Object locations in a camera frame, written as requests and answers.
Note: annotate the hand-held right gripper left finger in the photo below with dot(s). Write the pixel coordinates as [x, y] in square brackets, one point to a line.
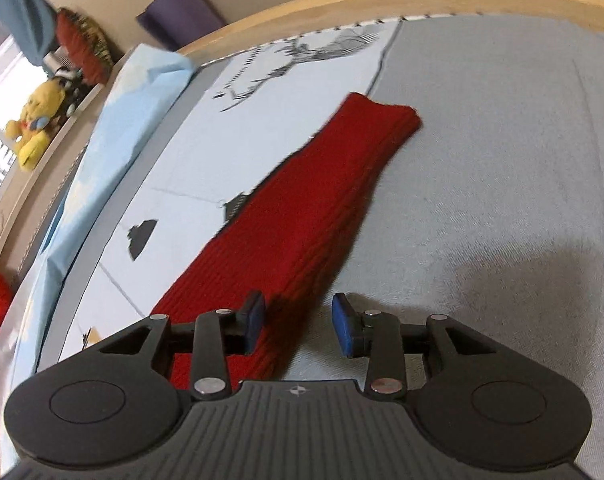
[254, 322]

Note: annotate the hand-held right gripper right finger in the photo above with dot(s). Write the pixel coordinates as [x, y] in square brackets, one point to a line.
[344, 325]

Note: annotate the dark red knit sweater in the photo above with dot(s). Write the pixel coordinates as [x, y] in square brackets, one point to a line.
[307, 200]

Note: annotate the light blue sheet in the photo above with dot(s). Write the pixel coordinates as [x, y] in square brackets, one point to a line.
[116, 125]

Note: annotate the windowsill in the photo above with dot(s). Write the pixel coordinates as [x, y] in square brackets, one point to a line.
[46, 160]

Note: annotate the yellow bear plush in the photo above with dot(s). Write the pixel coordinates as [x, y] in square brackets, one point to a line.
[39, 105]

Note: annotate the black and white plush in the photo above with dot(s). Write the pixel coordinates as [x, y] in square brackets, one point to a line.
[66, 77]

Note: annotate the purple bag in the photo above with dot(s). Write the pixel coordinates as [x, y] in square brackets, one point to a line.
[181, 12]

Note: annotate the dark red cushion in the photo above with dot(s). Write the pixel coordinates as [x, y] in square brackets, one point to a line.
[81, 45]

